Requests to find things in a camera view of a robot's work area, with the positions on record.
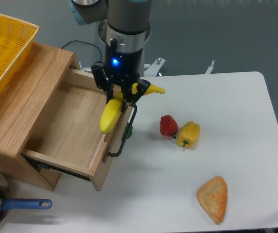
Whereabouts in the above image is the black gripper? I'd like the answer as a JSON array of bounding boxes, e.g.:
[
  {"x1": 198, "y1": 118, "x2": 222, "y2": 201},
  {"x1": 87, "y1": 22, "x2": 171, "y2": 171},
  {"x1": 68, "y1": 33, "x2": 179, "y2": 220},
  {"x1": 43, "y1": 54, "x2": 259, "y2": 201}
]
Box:
[{"x1": 91, "y1": 38, "x2": 151, "y2": 112}]

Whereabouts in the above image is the yellow toy banana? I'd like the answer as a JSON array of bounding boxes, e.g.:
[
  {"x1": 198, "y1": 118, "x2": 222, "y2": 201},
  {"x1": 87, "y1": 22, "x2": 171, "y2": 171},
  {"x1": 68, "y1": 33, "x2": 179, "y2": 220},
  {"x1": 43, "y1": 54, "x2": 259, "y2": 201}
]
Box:
[{"x1": 99, "y1": 82, "x2": 165, "y2": 134}]

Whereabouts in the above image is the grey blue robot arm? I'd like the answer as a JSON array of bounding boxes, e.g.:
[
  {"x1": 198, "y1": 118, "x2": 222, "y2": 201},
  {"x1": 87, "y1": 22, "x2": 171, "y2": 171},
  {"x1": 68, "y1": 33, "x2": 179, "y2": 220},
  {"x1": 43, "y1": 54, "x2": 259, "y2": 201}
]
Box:
[{"x1": 69, "y1": 0, "x2": 152, "y2": 110}]

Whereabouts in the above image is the open wooden top drawer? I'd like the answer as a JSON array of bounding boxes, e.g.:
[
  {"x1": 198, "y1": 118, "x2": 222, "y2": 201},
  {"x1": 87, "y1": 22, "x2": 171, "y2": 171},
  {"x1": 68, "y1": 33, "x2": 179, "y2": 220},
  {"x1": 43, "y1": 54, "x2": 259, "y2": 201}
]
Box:
[{"x1": 21, "y1": 68, "x2": 133, "y2": 191}]

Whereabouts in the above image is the wooden drawer cabinet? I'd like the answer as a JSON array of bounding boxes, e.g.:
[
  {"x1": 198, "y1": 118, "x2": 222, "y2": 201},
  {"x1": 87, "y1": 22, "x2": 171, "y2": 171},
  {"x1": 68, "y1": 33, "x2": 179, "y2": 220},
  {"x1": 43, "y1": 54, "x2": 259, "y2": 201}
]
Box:
[{"x1": 0, "y1": 43, "x2": 79, "y2": 191}]

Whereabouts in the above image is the green toy bell pepper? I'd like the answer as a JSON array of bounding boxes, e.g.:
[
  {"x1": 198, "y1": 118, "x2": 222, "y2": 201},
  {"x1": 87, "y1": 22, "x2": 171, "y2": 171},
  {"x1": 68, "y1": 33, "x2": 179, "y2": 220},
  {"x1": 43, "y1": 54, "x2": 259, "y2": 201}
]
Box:
[{"x1": 121, "y1": 123, "x2": 133, "y2": 141}]

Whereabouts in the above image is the red toy bell pepper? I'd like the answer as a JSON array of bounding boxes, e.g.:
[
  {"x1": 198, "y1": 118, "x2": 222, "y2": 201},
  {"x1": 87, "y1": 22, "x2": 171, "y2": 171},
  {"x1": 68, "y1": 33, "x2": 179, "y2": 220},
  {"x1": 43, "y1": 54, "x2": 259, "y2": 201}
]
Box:
[{"x1": 160, "y1": 115, "x2": 178, "y2": 139}]

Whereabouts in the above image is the yellow toy bell pepper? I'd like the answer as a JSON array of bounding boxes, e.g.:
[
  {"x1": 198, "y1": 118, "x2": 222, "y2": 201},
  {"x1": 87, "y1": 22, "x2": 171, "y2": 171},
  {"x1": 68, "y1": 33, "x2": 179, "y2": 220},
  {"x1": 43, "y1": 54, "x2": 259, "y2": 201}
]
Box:
[{"x1": 176, "y1": 121, "x2": 201, "y2": 148}]

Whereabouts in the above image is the toy triangular pastry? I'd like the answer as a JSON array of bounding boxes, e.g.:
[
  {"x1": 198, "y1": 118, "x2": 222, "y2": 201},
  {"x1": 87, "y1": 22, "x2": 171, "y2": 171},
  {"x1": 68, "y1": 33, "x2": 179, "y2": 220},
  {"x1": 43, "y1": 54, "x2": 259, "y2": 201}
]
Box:
[{"x1": 196, "y1": 176, "x2": 228, "y2": 225}]

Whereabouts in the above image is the yellow plastic basket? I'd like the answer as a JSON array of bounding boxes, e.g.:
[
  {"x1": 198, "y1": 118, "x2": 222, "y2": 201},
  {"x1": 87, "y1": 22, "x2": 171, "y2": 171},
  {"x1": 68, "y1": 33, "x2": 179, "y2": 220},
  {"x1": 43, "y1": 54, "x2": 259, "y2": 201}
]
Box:
[{"x1": 0, "y1": 13, "x2": 40, "y2": 94}]

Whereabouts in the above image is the white metal table frame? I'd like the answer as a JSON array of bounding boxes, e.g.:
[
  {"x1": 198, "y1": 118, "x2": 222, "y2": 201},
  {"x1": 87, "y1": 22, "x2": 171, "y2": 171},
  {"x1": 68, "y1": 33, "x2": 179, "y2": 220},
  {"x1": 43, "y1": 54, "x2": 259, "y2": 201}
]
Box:
[{"x1": 79, "y1": 57, "x2": 216, "y2": 78}]

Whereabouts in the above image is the black metal drawer handle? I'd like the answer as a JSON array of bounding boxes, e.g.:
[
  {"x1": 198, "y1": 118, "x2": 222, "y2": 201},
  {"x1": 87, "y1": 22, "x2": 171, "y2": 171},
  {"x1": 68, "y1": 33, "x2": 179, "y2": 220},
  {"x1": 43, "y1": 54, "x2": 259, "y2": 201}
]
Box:
[{"x1": 107, "y1": 103, "x2": 137, "y2": 158}]

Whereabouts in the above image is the black cable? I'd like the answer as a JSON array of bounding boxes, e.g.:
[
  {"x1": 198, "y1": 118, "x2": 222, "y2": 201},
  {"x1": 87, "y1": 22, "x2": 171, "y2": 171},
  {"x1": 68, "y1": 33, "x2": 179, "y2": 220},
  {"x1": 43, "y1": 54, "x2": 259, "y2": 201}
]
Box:
[{"x1": 61, "y1": 40, "x2": 103, "y2": 64}]

